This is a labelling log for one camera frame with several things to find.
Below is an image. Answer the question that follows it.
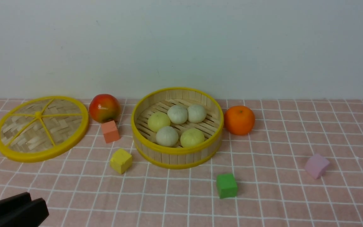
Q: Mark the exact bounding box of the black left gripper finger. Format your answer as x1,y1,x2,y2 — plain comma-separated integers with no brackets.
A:
0,192,32,215

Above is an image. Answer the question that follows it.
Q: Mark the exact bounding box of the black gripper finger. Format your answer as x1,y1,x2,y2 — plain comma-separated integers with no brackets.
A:
0,198,49,227

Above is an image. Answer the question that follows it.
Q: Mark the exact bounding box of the white bun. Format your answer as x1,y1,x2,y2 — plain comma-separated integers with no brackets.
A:
156,126,179,148
187,104,207,123
167,105,188,125

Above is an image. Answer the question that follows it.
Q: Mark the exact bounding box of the yellow bun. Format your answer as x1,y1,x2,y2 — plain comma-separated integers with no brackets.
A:
147,112,170,133
180,128,205,148

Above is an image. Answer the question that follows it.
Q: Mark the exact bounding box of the bamboo steamer lid yellow rim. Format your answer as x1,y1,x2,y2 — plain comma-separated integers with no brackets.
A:
0,96,89,163

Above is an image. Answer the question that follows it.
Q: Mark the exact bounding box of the bamboo steamer tray yellow rim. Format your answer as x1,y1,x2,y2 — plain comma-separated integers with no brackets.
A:
131,87,224,169

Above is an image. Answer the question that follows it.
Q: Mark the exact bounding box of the yellow foam cube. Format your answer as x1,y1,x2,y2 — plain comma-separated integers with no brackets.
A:
109,148,133,174

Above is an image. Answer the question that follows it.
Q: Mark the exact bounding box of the salmon orange foam cube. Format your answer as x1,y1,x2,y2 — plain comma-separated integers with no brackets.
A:
101,120,121,143

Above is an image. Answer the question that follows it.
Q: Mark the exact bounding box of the red yellow apple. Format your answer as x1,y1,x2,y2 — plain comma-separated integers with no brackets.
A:
89,94,121,124

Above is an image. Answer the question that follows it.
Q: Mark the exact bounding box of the green foam cube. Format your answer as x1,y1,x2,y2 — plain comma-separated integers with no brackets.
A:
216,173,238,199

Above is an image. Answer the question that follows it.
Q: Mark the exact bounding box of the orange fruit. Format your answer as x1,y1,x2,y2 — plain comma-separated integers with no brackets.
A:
224,105,256,136

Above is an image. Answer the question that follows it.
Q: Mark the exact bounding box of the pink checked tablecloth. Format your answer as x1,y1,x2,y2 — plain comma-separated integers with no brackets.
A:
0,99,363,227

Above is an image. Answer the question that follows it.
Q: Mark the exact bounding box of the pink foam block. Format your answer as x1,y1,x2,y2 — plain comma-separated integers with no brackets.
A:
304,154,330,179

